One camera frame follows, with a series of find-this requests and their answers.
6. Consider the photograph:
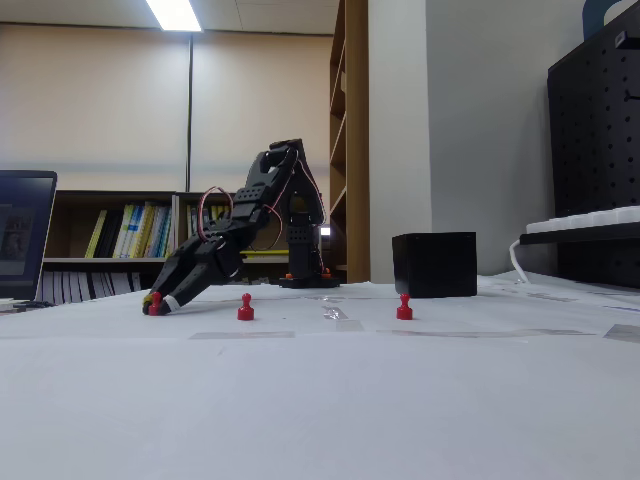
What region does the white paper table cover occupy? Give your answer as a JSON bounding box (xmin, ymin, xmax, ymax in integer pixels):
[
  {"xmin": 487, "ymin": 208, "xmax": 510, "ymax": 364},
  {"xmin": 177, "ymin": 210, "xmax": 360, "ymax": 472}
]
[{"xmin": 0, "ymin": 272, "xmax": 640, "ymax": 480}]

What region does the light blue white book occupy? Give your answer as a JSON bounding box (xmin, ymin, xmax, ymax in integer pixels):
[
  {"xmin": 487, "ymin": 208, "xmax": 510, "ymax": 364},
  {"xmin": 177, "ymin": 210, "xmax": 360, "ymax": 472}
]
[{"xmin": 147, "ymin": 204, "xmax": 174, "ymax": 259}]

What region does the black open box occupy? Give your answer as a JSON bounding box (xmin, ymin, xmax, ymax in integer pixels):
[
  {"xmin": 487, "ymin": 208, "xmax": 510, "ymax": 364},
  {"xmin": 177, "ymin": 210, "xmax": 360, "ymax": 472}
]
[{"xmin": 391, "ymin": 231, "xmax": 478, "ymax": 299}]

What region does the blue partition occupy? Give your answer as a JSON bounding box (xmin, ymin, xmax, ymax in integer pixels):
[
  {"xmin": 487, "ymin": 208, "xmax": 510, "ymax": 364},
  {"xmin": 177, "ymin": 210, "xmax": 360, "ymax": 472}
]
[{"xmin": 582, "ymin": 0, "xmax": 624, "ymax": 41}]

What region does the black wall cable duct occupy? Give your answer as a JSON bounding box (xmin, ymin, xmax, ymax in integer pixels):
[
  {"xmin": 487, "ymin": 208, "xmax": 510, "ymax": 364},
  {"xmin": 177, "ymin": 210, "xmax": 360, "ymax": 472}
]
[{"xmin": 185, "ymin": 31, "xmax": 195, "ymax": 193}]

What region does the dark laptop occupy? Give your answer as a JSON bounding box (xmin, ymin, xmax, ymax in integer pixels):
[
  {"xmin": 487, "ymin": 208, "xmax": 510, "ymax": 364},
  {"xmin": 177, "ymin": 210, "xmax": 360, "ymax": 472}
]
[{"xmin": 0, "ymin": 170, "xmax": 59, "ymax": 302}]

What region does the black pegboard panel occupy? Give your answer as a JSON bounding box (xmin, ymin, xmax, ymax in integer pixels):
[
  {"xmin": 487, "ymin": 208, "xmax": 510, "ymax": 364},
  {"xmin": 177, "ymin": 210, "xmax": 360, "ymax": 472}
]
[{"xmin": 547, "ymin": 2, "xmax": 640, "ymax": 290}]

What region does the tall wooden bookshelf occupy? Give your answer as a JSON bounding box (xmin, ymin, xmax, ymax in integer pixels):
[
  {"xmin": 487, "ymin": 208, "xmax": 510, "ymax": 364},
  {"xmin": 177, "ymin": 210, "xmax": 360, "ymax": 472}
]
[{"xmin": 328, "ymin": 0, "xmax": 370, "ymax": 284}]

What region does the white power strip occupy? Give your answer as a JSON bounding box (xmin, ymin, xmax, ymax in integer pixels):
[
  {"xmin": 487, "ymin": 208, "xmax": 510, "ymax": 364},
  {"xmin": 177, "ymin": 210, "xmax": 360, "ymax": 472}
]
[{"xmin": 525, "ymin": 204, "xmax": 640, "ymax": 235}]

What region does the black book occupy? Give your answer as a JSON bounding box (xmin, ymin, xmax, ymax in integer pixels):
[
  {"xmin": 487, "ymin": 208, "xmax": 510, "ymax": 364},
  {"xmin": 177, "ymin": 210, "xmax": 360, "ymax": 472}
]
[{"xmin": 94, "ymin": 208, "xmax": 126, "ymax": 259}]

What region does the thin yellow book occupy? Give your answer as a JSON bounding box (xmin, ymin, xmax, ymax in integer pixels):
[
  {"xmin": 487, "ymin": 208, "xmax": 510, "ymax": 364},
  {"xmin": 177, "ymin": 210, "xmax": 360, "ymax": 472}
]
[{"xmin": 84, "ymin": 209, "xmax": 109, "ymax": 259}]

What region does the yellow white book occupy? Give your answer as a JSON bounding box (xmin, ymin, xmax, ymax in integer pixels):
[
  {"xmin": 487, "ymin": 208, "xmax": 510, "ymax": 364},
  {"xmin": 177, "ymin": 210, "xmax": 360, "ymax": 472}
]
[{"xmin": 112, "ymin": 203, "xmax": 137, "ymax": 259}]

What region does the white power strip cable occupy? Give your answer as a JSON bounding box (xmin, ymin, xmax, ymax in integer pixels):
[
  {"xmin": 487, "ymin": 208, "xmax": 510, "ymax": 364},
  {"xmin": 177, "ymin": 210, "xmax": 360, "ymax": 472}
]
[{"xmin": 508, "ymin": 238, "xmax": 531, "ymax": 284}]

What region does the ceiling light panel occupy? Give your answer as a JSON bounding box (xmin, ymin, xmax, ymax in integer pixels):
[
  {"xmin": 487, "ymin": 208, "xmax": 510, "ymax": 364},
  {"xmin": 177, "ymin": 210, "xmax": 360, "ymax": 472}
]
[{"xmin": 145, "ymin": 0, "xmax": 204, "ymax": 33}]

